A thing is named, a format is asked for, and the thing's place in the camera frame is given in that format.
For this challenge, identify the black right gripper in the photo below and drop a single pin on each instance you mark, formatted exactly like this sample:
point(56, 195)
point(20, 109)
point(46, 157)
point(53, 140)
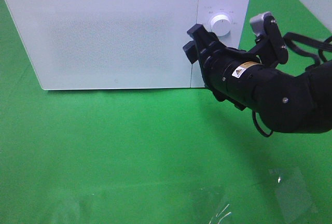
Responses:
point(227, 72)

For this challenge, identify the white microwave door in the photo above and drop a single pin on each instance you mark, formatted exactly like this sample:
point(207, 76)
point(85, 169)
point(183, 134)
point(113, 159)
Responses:
point(106, 44)

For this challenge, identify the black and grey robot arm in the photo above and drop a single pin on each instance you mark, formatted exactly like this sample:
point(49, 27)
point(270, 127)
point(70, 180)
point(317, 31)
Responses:
point(285, 103)

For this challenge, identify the upper white microwave knob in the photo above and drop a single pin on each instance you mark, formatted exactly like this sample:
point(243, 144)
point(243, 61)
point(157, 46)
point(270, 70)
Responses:
point(220, 24)

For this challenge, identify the green table cloth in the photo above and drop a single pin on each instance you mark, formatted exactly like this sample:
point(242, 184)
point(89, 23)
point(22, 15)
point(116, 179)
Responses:
point(147, 156)

